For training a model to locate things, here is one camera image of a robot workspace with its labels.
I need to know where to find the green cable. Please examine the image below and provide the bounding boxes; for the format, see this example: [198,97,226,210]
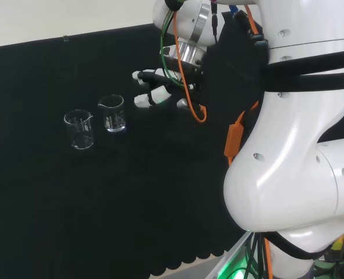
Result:
[159,0,196,88]

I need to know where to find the black bench cloth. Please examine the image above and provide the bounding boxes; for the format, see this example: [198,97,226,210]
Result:
[0,23,265,279]

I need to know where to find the yellow stop button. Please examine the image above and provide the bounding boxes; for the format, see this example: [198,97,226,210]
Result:
[330,229,344,262]

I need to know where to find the clear glass beaker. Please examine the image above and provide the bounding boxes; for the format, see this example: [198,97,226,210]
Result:
[63,109,95,150]
[97,94,128,133]

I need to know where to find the orange cable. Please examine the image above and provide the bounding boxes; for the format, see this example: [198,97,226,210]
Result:
[173,8,208,123]

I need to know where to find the grey metal base plate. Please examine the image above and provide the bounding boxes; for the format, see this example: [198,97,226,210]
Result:
[208,232,251,279]

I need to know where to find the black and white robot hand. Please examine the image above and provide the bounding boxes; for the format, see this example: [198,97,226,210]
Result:
[132,55,208,110]

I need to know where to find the orange connector box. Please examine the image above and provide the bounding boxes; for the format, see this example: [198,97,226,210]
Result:
[224,100,260,166]

